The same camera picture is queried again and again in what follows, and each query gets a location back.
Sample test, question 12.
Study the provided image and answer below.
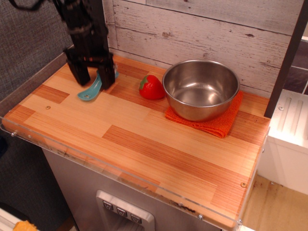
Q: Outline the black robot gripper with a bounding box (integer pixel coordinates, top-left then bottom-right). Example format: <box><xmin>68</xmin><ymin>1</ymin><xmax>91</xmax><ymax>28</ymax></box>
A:
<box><xmin>64</xmin><ymin>26</ymin><xmax>115</xmax><ymax>90</ymax></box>

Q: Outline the blue brush with white bristles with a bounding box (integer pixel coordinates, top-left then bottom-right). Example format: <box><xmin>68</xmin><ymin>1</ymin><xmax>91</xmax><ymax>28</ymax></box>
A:
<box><xmin>77</xmin><ymin>63</ymin><xmax>120</xmax><ymax>102</ymax></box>

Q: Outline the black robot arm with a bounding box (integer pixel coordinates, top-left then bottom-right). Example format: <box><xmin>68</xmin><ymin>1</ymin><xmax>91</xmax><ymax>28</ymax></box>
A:
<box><xmin>53</xmin><ymin>0</ymin><xmax>116</xmax><ymax>90</ymax></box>

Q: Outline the metal bowl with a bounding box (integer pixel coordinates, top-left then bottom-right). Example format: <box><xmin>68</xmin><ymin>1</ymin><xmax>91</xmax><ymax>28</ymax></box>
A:
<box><xmin>162</xmin><ymin>59</ymin><xmax>240</xmax><ymax>122</ymax></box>

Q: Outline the red toy strawberry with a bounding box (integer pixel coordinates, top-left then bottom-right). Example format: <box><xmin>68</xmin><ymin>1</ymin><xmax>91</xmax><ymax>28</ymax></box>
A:
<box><xmin>139</xmin><ymin>75</ymin><xmax>166</xmax><ymax>100</ymax></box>

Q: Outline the clear acrylic edge guard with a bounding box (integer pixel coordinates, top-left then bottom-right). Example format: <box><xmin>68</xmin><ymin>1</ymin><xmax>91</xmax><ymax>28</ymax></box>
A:
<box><xmin>2</xmin><ymin>118</ymin><xmax>243</xmax><ymax>231</ymax></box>

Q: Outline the grey toy fridge cabinet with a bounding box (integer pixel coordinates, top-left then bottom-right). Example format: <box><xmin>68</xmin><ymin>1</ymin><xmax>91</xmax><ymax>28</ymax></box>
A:
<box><xmin>43</xmin><ymin>150</ymin><xmax>219</xmax><ymax>231</ymax></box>

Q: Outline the orange folded cloth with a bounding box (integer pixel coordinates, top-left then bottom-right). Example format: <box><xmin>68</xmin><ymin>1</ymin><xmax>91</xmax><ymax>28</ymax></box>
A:
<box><xmin>165</xmin><ymin>90</ymin><xmax>244</xmax><ymax>138</ymax></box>

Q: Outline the silver dispenser button panel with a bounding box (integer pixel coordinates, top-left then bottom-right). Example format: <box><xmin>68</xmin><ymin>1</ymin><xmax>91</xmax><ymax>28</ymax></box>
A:
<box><xmin>96</xmin><ymin>190</ymin><xmax>155</xmax><ymax>231</ymax></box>

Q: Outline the yellow object at corner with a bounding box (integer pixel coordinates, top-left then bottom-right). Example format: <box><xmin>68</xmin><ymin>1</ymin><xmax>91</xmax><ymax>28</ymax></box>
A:
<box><xmin>13</xmin><ymin>220</ymin><xmax>38</xmax><ymax>231</ymax></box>

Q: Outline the white toy sink unit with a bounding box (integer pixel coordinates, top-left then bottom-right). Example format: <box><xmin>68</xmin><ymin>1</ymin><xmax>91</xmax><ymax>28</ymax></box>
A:
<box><xmin>256</xmin><ymin>36</ymin><xmax>308</xmax><ymax>195</ymax></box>

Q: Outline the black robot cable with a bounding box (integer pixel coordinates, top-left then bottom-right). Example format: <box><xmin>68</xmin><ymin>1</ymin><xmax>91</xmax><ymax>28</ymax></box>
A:
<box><xmin>8</xmin><ymin>0</ymin><xmax>52</xmax><ymax>12</ymax></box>

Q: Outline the dark grey vertical post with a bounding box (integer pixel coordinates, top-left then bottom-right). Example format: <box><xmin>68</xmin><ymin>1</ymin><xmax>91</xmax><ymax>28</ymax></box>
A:
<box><xmin>264</xmin><ymin>0</ymin><xmax>308</xmax><ymax>118</ymax></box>

